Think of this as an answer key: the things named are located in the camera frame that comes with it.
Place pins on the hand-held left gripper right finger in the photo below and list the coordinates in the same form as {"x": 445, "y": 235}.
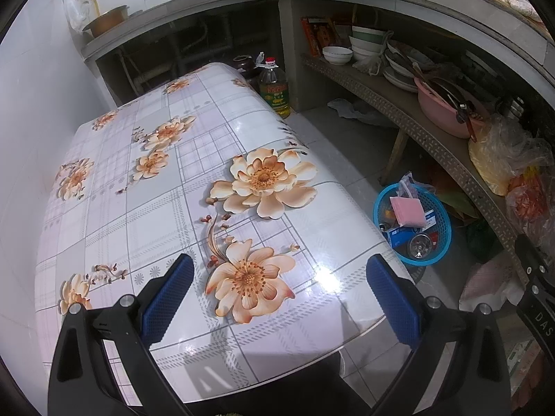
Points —
{"x": 394, "y": 303}

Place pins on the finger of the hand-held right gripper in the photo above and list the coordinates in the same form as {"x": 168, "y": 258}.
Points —
{"x": 531, "y": 264}

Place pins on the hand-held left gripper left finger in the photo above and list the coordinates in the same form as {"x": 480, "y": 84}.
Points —
{"x": 167, "y": 299}

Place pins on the blue white toothpaste box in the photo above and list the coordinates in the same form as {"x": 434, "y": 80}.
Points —
{"x": 401, "y": 236}

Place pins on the blue plastic basket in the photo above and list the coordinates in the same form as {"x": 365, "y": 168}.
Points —
{"x": 442, "y": 234}

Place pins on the pink packet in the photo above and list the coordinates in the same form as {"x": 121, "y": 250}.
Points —
{"x": 407, "y": 210}

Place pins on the small clear plastic bag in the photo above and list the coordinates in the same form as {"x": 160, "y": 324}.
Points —
{"x": 405, "y": 186}

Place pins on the pale pink plastic bag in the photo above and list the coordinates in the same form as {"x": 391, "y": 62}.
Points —
{"x": 485, "y": 281}

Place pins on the green plastic bag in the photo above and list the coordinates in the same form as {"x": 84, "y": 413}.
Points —
{"x": 481, "y": 234}

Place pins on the plastic bag with red contents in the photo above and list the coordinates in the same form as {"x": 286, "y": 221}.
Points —
{"x": 529, "y": 199}

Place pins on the floral tablecloth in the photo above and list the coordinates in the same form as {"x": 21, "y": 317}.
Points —
{"x": 173, "y": 208}

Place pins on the plastic bag with yellow contents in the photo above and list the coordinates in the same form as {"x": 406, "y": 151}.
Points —
{"x": 498, "y": 156}

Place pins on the perforated lower shelf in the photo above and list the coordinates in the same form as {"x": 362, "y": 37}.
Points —
{"x": 433, "y": 143}

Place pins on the pink plastic basin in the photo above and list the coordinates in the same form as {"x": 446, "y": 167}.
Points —
{"x": 446, "y": 104}

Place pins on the grey rag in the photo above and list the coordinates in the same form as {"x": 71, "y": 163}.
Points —
{"x": 357, "y": 110}

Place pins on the stack of plates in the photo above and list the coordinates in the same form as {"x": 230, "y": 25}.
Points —
{"x": 403, "y": 69}

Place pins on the yellow cooking oil bottle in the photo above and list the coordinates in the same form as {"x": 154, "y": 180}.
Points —
{"x": 275, "y": 91}

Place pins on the dark clay jar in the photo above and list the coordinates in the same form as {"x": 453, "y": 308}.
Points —
{"x": 243, "y": 65}

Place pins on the white bowl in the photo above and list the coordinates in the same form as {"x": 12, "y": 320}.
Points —
{"x": 337, "y": 54}

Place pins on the pale towel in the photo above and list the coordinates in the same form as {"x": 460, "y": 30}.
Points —
{"x": 518, "y": 2}

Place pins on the stack of bowls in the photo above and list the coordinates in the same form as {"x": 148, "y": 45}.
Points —
{"x": 366, "y": 41}

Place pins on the copper basin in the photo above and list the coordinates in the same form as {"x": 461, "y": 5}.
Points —
{"x": 108, "y": 19}

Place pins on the hanging clear plastic bag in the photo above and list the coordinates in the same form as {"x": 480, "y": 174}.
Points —
{"x": 76, "y": 8}

